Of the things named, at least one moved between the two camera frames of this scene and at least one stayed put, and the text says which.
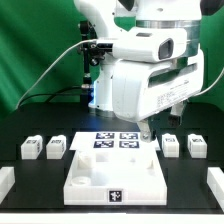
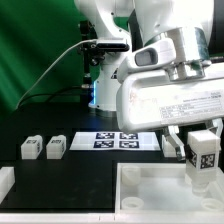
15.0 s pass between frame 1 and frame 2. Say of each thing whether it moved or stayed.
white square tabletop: moved
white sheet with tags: stayed
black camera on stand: stayed
